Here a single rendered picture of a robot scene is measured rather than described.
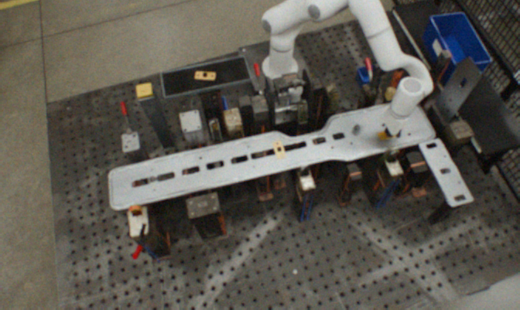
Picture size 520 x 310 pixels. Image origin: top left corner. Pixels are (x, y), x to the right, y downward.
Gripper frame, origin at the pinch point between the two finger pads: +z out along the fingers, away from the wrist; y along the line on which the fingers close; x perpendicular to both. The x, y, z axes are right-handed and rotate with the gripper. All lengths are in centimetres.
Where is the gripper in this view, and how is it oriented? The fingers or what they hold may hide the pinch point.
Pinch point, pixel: (389, 131)
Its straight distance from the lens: 174.8
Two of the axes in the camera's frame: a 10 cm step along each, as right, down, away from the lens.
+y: 2.5, 8.3, -5.1
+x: 9.7, -2.2, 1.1
